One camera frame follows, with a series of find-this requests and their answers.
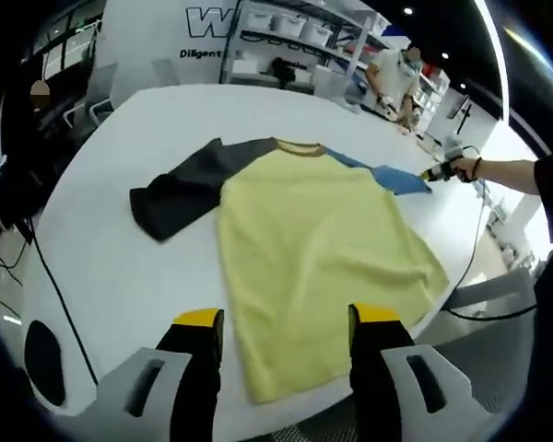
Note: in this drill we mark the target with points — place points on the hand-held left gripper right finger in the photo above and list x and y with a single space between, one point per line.
419 382

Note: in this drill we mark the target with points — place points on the person's right hand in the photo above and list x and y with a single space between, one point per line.
466 169

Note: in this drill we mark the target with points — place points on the grey mesh chair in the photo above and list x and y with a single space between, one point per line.
488 382

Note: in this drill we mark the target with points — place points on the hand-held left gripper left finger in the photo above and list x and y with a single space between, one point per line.
138 382

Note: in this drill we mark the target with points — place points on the yellow garment with dark sleeves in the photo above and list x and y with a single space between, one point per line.
313 221

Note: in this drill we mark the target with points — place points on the grey metal shelving rack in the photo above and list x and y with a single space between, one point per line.
304 50

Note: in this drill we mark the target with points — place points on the black monitor stand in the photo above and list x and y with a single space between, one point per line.
464 115

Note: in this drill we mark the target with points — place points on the black gimbal device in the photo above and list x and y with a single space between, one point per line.
283 71

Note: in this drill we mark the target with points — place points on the white storage bin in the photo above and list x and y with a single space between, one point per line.
318 32
259 20
288 24

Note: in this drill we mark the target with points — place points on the white ceiling light strip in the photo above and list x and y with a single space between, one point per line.
500 60

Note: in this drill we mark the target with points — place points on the dark wrist band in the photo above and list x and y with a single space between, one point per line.
477 168

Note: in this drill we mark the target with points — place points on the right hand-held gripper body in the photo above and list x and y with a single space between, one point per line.
452 149

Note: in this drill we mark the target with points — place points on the black oval object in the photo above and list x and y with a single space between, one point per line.
45 364

